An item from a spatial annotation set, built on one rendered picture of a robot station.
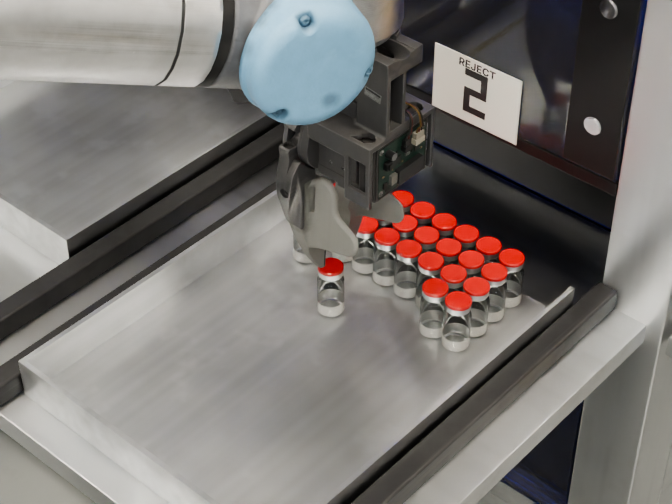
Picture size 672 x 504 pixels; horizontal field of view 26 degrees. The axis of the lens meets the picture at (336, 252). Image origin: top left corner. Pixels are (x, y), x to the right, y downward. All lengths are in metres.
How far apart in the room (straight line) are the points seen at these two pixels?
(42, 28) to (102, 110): 0.68
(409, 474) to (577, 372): 0.18
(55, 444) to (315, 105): 0.41
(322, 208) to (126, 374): 0.20
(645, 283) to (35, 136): 0.58
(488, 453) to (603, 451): 0.25
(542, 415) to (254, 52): 0.45
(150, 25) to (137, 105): 0.67
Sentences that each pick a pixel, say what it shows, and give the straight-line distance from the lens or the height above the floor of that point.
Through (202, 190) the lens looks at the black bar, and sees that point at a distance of 1.26.
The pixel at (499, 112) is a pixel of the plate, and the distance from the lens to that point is 1.16.
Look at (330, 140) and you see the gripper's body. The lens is 1.00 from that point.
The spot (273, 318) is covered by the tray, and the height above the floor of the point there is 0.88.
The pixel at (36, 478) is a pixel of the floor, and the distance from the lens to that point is 2.25.
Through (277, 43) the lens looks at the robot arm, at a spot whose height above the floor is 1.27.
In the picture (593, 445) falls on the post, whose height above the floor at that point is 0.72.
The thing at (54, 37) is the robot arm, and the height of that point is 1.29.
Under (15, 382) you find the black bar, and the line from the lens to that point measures 1.12.
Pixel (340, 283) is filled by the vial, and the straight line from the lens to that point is 1.14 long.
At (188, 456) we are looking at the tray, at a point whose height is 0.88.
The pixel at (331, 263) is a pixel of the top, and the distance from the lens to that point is 1.14.
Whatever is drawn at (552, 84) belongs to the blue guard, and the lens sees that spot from 1.11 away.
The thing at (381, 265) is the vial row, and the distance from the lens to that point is 1.17.
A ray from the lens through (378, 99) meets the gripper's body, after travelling 0.98.
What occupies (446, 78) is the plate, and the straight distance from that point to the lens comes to 1.18.
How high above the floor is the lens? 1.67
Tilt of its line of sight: 40 degrees down
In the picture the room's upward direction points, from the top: straight up
